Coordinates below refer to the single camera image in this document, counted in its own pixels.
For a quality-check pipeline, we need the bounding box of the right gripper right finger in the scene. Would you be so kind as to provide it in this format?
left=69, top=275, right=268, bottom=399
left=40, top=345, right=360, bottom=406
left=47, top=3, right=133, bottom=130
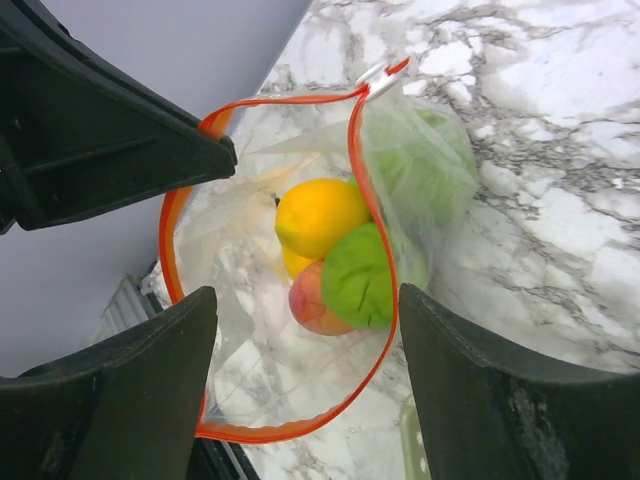
left=399, top=284, right=639, bottom=479

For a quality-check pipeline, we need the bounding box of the orange toy peach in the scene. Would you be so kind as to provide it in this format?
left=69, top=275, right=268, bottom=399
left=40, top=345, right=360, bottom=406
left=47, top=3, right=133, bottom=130
left=288, top=261, right=354, bottom=336

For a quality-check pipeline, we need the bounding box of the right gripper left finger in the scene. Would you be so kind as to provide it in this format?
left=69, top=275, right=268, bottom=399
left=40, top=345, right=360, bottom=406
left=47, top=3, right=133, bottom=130
left=1, top=287, right=217, bottom=479

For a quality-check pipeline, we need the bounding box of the yellow toy pear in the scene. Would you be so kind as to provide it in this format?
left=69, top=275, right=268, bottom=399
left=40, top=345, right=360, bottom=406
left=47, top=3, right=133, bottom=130
left=282, top=248, right=317, bottom=280

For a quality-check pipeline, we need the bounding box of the yellow toy lemon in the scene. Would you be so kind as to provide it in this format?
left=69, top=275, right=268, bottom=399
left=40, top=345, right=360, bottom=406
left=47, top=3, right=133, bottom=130
left=275, top=178, right=371, bottom=259

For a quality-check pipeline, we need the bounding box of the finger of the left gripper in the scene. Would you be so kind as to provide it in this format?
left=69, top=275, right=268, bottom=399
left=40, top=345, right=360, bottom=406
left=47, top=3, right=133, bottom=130
left=1, top=1, right=237, bottom=230

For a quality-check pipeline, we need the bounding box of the clear zip top bag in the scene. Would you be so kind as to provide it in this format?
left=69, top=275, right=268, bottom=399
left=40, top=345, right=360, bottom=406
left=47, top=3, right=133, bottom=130
left=159, top=61, right=464, bottom=444

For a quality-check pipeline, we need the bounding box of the aluminium extrusion rail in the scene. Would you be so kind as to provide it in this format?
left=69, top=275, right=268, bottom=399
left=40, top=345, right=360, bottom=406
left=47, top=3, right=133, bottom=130
left=90, top=274, right=163, bottom=345

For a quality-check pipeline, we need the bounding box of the pale green plastic basket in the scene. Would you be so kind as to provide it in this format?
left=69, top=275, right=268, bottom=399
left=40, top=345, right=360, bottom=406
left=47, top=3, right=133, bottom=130
left=399, top=395, right=432, bottom=480

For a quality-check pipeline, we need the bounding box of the bright green toy cabbage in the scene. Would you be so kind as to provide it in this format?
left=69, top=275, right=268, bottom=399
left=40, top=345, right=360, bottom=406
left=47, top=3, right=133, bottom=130
left=321, top=222, right=393, bottom=328

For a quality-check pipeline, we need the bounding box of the pale green toy lettuce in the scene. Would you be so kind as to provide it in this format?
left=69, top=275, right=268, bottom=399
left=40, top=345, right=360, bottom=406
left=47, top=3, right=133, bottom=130
left=362, top=106, right=479, bottom=290

